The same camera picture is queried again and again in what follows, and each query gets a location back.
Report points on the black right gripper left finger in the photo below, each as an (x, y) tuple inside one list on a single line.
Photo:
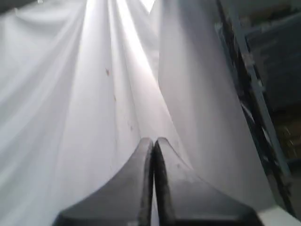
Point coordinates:
[(125, 200)]

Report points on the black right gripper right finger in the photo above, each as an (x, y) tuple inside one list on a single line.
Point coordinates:
[(185, 199)]

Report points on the white backdrop curtain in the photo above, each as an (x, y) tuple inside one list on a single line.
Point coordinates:
[(82, 81)]

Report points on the grey metal shelf rack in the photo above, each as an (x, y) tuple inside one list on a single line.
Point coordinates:
[(262, 42)]

